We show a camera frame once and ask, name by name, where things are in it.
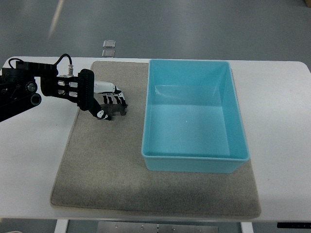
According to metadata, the black label strip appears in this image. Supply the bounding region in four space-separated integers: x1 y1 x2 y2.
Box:
277 222 311 229

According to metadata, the metal plate under table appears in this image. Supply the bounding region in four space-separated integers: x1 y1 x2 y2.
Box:
97 221 219 233

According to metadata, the brown toy hippo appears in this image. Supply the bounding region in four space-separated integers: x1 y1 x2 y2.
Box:
100 104 128 121

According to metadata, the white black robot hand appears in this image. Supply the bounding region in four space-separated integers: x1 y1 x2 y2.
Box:
89 81 127 119

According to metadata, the blue plastic box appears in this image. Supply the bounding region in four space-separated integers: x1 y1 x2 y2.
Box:
141 59 250 173

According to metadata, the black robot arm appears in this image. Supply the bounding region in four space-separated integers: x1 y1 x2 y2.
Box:
0 54 94 121

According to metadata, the grey felt mat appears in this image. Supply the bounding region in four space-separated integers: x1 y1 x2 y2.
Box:
50 61 261 219

